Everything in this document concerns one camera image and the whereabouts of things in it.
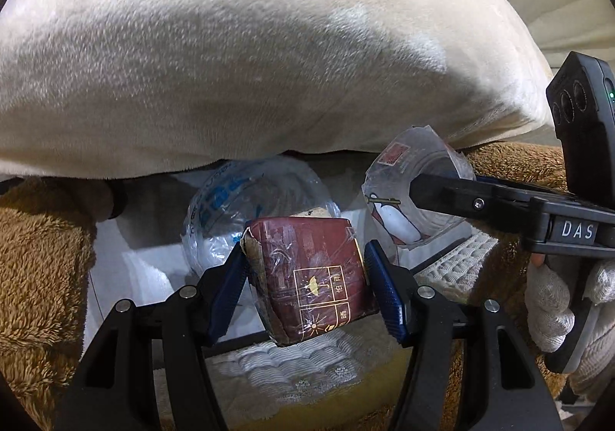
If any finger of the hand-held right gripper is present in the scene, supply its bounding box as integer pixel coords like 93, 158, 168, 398
475, 175, 568, 201
407, 173, 535, 243

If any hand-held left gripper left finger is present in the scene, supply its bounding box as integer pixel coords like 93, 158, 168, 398
55, 243, 251, 431

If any person's right hand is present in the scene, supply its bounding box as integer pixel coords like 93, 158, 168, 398
525, 260, 615, 355

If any yellow cloth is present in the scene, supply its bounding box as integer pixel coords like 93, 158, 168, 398
307, 349, 414, 413

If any tan stub with black ring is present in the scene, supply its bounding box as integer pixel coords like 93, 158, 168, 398
72, 178, 128, 220

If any cream plush pillow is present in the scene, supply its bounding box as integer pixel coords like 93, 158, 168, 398
0, 0, 558, 182

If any clear plastic bin liner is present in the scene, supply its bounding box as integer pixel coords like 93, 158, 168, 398
183, 157, 342, 288

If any maroon carton box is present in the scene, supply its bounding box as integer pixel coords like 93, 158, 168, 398
240, 215, 380, 348

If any white quilted mattress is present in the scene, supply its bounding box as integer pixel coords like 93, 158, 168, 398
154, 234, 500, 431

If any white trash bin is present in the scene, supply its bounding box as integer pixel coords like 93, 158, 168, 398
86, 162, 486, 331

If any person's right forearm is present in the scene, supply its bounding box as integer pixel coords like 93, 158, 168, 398
569, 311, 615, 408

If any clear plastic wrapper red label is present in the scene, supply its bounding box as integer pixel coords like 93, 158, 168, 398
361, 126, 479, 249

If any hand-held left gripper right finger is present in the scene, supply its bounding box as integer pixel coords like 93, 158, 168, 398
362, 241, 565, 431

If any brown fuzzy blanket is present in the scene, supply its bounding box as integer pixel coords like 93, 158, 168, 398
0, 143, 615, 431

